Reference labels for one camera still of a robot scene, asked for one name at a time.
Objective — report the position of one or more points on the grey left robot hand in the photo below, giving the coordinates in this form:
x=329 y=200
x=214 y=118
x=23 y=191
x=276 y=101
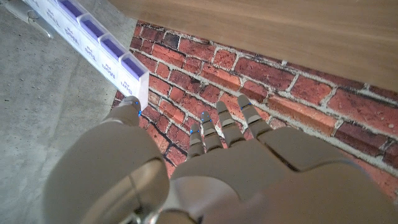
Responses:
x=248 y=186

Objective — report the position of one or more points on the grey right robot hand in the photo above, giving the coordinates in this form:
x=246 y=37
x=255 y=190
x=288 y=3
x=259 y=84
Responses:
x=28 y=15

